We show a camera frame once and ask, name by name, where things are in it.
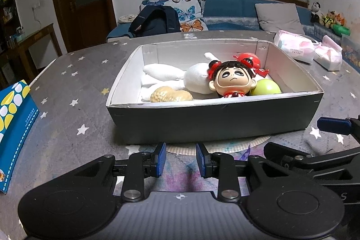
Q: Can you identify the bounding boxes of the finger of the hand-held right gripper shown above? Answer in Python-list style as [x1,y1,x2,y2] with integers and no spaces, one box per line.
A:
[317,115,360,142]
[264,141,314,170]

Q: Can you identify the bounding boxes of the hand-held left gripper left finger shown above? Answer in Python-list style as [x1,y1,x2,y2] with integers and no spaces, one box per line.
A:
[66,142,167,202]

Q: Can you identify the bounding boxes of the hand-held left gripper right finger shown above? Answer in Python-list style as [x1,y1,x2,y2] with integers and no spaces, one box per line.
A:
[196,143,296,201]

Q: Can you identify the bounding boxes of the grey cardboard box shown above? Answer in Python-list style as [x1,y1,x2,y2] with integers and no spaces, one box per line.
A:
[106,38,324,145]

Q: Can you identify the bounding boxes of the beige peanut toy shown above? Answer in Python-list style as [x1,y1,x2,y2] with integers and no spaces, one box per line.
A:
[150,86,194,103]

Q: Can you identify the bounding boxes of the green ball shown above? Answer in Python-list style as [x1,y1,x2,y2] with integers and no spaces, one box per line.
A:
[250,79,282,96]

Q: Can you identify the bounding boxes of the black-haired doll figure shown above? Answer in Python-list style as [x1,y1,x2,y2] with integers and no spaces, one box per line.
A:
[207,59,258,99]

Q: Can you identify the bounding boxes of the red round robot toy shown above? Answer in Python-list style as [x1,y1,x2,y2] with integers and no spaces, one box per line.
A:
[233,52,270,78]

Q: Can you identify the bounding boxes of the white paper plate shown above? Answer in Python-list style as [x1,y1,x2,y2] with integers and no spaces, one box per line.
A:
[125,135,271,157]

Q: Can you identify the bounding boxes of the pink tissue packet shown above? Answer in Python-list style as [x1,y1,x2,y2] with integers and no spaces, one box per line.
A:
[274,30,317,65]
[313,35,344,71]

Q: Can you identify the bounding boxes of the printed storage box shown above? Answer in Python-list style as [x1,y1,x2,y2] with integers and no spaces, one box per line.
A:
[340,33,360,72]

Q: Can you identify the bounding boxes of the white plush toy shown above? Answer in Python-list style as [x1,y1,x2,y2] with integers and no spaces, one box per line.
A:
[142,52,217,101]

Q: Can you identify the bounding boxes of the grey star-print tablecloth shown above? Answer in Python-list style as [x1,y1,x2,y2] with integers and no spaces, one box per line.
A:
[28,29,360,229]

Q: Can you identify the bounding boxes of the green bowl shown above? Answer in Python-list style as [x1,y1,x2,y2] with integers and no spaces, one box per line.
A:
[332,24,351,36]

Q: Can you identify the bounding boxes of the orange plush toys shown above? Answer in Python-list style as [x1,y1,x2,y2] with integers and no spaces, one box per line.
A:
[321,11,346,28]

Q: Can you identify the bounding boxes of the panda plush toy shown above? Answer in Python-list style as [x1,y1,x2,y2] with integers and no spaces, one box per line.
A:
[308,1,322,23]

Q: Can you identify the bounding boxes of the plain beige cushion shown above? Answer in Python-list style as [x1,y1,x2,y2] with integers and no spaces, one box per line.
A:
[254,3,306,35]

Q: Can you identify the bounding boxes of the dark blue backpack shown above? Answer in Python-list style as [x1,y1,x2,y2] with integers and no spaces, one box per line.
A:
[129,6,181,38]

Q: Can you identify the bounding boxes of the beige cloth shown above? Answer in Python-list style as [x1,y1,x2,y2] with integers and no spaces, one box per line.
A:
[118,13,138,25]

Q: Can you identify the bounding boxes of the blue dotted tissue box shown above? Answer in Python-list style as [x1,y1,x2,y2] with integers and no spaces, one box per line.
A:
[0,80,40,195]

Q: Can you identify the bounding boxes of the butterfly print pillow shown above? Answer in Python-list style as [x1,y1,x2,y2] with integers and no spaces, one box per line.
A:
[140,0,207,32]

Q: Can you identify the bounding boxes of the blue sofa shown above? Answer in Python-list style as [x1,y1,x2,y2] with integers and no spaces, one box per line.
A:
[106,0,360,44]

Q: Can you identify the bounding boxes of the brown wooden desk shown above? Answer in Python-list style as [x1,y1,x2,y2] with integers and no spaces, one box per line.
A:
[8,23,63,77]

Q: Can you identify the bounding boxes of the wooden shelf cabinet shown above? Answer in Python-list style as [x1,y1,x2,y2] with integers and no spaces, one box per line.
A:
[0,0,23,52]

